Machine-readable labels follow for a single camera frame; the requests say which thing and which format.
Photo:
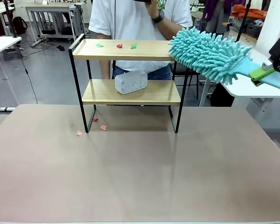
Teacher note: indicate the person's right forearm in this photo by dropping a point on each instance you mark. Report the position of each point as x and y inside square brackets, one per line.
[106, 70]

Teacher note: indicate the black chair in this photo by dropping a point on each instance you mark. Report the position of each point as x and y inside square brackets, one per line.
[189, 74]

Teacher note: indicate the black stand pole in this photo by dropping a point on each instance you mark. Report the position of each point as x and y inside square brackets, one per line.
[243, 21]
[10, 18]

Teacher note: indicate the two-tier wooden black-frame shelf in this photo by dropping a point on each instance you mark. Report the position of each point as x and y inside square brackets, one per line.
[130, 54]

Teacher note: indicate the white side table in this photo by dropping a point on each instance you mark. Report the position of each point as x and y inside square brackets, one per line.
[252, 91]
[2, 45]

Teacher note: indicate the person's left hand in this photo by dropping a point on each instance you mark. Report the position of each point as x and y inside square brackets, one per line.
[154, 9]

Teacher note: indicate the small green paper scrap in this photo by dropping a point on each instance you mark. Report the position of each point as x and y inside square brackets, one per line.
[99, 45]

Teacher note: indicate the teal microfiber duster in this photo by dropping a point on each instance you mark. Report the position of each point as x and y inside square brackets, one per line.
[205, 56]

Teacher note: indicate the grey floor power strip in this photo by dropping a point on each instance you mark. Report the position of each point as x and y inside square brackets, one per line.
[6, 108]

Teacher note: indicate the large green paper scrap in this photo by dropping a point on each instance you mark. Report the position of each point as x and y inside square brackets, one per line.
[134, 46]

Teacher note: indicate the white floor power strip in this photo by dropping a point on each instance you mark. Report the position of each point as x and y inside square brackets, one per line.
[36, 42]

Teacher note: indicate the person's left forearm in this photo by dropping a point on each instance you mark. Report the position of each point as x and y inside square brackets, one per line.
[171, 29]

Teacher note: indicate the white background desk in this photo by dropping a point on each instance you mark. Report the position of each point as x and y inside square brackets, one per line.
[51, 9]

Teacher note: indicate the purple jacket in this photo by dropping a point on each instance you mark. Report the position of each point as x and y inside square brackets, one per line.
[214, 14]

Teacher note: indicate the orange paper scrap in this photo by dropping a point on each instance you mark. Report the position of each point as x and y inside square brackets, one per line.
[79, 133]

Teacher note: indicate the dark storage crate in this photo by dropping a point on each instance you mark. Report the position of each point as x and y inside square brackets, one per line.
[254, 29]

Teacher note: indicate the white power strip box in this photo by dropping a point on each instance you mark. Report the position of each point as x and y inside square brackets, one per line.
[131, 82]

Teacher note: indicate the black wristwatch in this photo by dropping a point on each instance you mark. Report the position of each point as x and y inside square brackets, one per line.
[158, 16]

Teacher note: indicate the orange cloth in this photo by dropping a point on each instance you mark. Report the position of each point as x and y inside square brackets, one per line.
[247, 11]

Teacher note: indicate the dark red paper scrap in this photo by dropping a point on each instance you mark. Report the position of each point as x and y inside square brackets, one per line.
[95, 120]

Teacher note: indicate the person in white T-shirt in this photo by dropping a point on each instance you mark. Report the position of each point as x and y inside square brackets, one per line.
[130, 23]

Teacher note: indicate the black backpack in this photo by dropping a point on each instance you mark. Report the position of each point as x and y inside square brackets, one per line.
[19, 25]

